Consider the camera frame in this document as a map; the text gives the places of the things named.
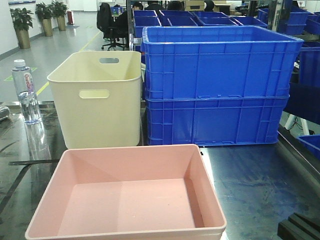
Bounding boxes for blue crate stacked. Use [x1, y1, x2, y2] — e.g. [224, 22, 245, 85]
[141, 25, 303, 100]
[145, 95, 289, 147]

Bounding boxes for potted plant middle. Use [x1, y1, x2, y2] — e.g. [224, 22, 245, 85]
[35, 2, 53, 37]

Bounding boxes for cream plastic bin with handles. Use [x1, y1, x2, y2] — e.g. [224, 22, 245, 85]
[47, 51, 141, 149]

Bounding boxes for blue crate stacked bottom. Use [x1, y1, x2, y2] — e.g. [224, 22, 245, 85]
[145, 95, 289, 147]

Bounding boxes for potted plant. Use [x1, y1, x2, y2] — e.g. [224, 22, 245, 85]
[35, 2, 53, 37]
[10, 7, 34, 49]
[51, 0, 68, 32]

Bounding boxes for clear water bottle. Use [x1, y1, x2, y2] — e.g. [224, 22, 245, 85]
[11, 59, 43, 125]

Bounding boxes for potted plant left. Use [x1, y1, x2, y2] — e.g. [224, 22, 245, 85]
[10, 7, 34, 49]

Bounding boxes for blue crate stacked top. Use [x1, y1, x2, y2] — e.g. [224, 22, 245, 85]
[141, 25, 303, 100]

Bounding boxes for black office chair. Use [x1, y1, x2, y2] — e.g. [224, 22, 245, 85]
[96, 2, 128, 51]

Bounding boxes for potted plant far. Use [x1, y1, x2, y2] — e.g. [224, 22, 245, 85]
[51, 0, 68, 32]

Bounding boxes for pink plastic bin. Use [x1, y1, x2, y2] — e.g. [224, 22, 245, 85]
[25, 144, 227, 240]

